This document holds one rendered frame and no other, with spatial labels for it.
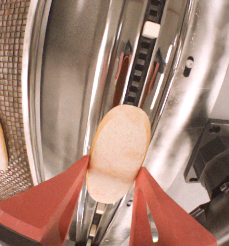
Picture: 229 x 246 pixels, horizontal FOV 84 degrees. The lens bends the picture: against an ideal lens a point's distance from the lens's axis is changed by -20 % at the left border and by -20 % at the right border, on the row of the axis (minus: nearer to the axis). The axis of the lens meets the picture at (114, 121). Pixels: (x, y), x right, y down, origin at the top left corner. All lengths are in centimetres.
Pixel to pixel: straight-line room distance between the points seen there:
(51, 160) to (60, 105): 11
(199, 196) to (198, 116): 23
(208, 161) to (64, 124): 21
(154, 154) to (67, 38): 18
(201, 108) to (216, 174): 9
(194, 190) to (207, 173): 12
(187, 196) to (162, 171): 15
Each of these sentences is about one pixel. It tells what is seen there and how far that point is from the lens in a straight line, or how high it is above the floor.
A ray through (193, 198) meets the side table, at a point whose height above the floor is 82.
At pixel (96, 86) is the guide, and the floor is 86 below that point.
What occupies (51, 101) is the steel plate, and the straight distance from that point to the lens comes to 23.
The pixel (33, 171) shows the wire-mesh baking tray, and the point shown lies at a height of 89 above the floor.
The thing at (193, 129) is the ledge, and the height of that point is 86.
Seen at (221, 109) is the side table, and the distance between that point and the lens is 24.
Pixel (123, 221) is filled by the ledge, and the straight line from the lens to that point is 34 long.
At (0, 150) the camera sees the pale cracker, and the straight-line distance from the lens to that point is 21.
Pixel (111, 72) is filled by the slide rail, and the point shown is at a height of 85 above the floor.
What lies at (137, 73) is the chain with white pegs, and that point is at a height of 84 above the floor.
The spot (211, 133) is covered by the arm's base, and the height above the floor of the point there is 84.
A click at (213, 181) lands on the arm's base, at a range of 22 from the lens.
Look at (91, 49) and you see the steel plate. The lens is 20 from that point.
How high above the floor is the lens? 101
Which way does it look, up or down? 62 degrees down
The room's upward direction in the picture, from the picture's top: 167 degrees counter-clockwise
